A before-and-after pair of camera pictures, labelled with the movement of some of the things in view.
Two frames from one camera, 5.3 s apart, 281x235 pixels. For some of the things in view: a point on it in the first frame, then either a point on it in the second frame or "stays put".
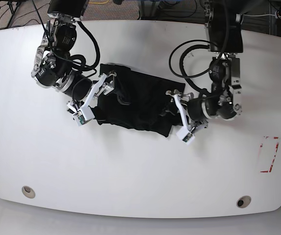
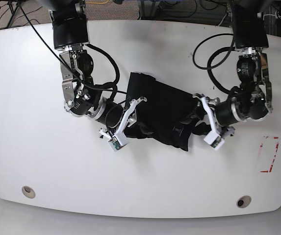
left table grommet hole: x=28 y=192 stays put
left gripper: x=52 y=72 → x=113 y=118
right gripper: x=196 y=112 → x=221 y=118
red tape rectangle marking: x=274 y=156 stays put
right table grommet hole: x=243 y=201 stays put
